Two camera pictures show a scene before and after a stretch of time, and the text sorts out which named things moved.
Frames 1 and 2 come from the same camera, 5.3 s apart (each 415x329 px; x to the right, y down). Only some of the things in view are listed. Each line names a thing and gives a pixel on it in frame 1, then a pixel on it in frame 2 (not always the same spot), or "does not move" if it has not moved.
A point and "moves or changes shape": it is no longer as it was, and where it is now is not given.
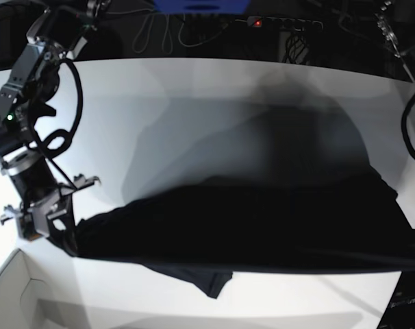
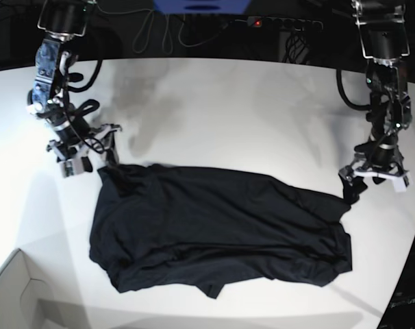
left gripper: x=51 y=216 -> x=77 y=146
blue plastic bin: x=203 y=7 does not move
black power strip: x=285 y=23 does not move
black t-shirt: x=347 y=218 moves or changes shape
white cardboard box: x=20 y=298 does not move
